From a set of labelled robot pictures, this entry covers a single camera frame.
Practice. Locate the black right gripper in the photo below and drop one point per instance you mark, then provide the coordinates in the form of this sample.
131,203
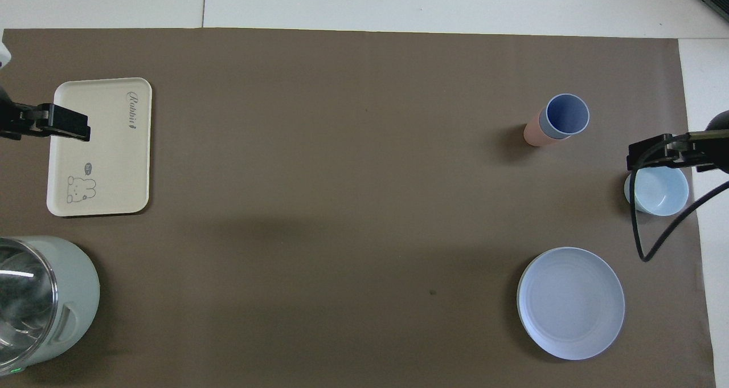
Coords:
715,148

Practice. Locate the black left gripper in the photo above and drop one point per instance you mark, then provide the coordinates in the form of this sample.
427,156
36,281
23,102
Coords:
14,120

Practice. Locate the blue ribbed plastic cup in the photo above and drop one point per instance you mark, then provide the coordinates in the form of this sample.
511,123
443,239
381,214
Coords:
566,114

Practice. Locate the pink plastic cup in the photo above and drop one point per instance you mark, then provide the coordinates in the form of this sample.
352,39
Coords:
534,135

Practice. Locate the cream rabbit print tray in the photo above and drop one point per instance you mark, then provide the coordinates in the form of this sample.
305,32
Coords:
114,166

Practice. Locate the light blue bowl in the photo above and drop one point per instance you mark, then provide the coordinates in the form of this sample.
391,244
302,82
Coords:
660,194

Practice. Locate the pale green cooking pot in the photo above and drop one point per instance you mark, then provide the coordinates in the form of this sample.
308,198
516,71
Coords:
80,285

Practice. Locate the pale blue round plate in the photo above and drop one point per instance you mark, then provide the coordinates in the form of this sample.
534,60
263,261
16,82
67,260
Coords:
569,302

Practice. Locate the brown paper table mat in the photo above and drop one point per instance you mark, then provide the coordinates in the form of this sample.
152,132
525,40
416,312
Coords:
364,205

